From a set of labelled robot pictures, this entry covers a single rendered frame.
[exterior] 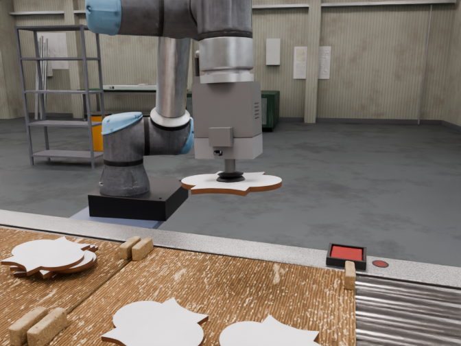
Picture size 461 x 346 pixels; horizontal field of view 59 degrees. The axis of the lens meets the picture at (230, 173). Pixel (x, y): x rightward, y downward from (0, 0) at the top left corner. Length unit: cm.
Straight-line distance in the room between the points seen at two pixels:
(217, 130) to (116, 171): 72
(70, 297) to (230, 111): 39
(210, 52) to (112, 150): 72
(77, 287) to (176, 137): 60
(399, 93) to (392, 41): 129
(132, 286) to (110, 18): 42
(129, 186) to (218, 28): 77
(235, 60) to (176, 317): 37
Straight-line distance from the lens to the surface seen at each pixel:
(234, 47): 56
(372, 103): 1141
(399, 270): 87
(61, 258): 79
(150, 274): 76
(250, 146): 55
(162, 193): 124
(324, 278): 76
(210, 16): 56
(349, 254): 87
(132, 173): 123
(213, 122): 56
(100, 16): 65
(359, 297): 76
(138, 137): 121
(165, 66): 111
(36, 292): 76
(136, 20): 65
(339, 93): 1130
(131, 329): 61
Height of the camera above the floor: 128
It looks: 14 degrees down
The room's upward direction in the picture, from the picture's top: straight up
